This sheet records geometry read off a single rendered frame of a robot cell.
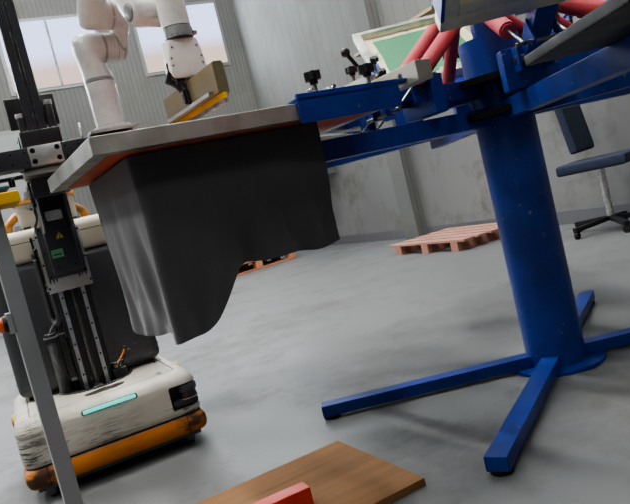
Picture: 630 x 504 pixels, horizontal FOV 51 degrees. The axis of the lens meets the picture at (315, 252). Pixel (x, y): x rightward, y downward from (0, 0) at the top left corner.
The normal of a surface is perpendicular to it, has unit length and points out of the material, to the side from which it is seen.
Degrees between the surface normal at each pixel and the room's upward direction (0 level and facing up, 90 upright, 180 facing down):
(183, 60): 93
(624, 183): 90
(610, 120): 90
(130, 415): 90
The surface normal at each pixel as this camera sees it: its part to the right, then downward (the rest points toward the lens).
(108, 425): 0.42, -0.03
